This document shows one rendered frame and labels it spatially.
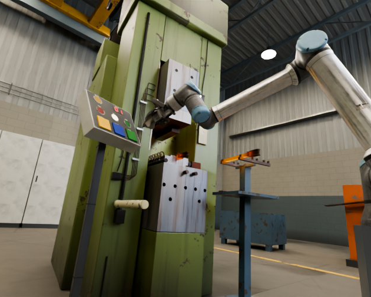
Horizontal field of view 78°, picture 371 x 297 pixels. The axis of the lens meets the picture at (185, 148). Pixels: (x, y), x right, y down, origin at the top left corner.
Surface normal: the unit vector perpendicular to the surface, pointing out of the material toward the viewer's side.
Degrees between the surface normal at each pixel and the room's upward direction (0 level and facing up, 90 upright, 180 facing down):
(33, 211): 90
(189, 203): 90
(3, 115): 90
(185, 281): 90
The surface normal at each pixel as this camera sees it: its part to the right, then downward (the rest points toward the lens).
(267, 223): -0.67, -0.25
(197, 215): 0.55, -0.18
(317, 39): -0.40, -0.39
